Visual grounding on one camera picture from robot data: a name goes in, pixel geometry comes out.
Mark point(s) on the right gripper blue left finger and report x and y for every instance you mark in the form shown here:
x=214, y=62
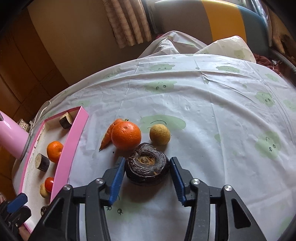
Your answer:
x=116, y=175

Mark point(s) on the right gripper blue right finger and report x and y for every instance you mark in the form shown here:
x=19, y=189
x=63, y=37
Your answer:
x=182, y=182

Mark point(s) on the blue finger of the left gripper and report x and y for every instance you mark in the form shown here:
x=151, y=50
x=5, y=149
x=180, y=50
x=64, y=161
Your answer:
x=17, y=203

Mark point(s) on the small dark dried fruit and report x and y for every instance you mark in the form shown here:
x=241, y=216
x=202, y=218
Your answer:
x=43, y=209

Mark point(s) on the brown longan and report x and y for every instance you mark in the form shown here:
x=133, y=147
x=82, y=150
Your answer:
x=43, y=192

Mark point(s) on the large dark dried fruit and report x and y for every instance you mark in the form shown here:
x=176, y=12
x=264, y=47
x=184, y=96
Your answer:
x=146, y=166

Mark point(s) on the small red tomato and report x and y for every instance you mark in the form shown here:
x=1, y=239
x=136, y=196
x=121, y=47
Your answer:
x=49, y=184

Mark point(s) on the orange mandarin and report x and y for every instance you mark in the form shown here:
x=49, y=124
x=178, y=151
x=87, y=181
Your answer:
x=126, y=136

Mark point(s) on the dark round wood block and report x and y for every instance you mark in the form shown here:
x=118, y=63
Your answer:
x=42, y=162

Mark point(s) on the large orange with stem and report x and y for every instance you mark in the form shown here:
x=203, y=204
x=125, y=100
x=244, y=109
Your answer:
x=54, y=151

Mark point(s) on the small bark wood block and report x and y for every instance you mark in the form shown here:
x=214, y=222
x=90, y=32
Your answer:
x=66, y=120

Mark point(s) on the small orange carrot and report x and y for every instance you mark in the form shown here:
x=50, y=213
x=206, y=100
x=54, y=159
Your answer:
x=107, y=137

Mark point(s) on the yellow longan far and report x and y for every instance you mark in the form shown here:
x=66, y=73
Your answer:
x=159, y=134

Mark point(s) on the pink white shallow box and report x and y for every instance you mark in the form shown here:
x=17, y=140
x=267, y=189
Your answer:
x=42, y=178

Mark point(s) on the pink electric kettle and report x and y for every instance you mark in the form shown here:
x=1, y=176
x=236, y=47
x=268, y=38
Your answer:
x=13, y=137

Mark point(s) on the white green patterned tablecloth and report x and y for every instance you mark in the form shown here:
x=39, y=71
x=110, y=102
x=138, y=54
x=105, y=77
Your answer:
x=231, y=122

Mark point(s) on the wooden wardrobe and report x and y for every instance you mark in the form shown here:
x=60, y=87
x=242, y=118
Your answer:
x=29, y=76

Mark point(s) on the white green pillow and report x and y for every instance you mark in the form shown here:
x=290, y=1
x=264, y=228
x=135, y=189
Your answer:
x=234, y=47

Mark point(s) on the pink blanket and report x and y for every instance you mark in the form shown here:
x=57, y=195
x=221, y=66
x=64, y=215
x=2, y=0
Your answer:
x=264, y=61

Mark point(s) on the beige patterned curtain left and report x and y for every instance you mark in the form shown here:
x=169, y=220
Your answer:
x=128, y=21

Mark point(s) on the grey yellow blue headboard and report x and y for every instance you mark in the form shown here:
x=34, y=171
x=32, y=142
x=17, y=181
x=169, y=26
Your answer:
x=209, y=21

